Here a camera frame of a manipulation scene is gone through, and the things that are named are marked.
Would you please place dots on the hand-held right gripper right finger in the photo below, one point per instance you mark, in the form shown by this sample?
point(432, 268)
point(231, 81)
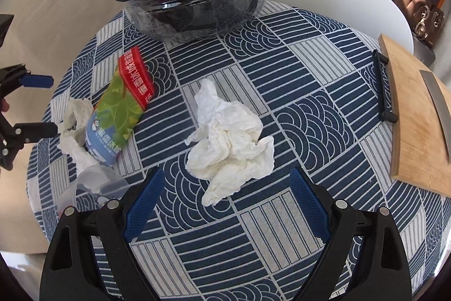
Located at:
point(310, 205)

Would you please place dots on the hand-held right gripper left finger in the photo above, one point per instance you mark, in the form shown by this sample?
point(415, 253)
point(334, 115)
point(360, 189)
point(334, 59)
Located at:
point(144, 205)

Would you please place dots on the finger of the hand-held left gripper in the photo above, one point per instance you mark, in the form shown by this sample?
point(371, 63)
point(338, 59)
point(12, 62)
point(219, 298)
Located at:
point(38, 130)
point(37, 81)

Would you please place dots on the white tissue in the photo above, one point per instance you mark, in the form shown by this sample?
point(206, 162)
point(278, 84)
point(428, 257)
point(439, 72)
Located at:
point(232, 146)
point(75, 114)

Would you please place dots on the beige curtain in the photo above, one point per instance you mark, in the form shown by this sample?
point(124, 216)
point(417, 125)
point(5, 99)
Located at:
point(53, 4)

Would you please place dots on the clear plastic cup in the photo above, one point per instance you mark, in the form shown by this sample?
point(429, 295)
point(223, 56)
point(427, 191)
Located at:
point(95, 184)

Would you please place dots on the green and red snack wrapper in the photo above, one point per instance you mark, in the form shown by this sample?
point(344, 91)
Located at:
point(116, 110)

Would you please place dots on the wooden cutting board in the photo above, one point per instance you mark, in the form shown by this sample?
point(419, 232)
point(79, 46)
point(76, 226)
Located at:
point(412, 131)

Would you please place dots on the grey storage box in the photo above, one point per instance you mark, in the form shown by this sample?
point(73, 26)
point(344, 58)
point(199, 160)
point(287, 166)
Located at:
point(424, 52)

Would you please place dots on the brown handbag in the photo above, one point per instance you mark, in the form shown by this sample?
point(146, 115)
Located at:
point(419, 12)

